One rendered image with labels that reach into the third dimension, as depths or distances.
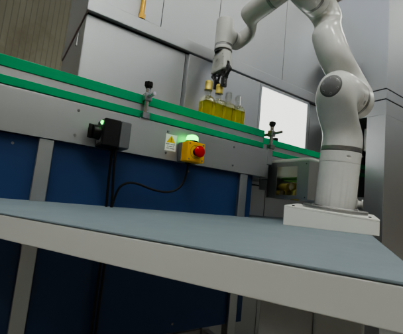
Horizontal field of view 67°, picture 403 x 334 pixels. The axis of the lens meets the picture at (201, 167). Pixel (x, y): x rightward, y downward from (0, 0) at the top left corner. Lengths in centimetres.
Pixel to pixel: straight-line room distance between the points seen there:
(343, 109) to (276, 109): 91
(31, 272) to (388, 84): 202
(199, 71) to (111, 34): 43
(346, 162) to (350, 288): 76
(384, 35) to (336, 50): 119
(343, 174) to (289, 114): 100
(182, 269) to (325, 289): 13
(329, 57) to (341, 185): 42
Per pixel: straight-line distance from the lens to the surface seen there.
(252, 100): 173
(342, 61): 114
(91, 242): 37
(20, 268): 98
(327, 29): 117
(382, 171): 204
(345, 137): 101
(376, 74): 223
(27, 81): 101
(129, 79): 141
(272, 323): 33
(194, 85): 152
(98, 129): 93
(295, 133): 196
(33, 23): 451
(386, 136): 209
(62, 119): 98
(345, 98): 98
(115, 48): 143
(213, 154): 117
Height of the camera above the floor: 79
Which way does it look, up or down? 7 degrees up
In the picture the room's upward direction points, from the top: 6 degrees clockwise
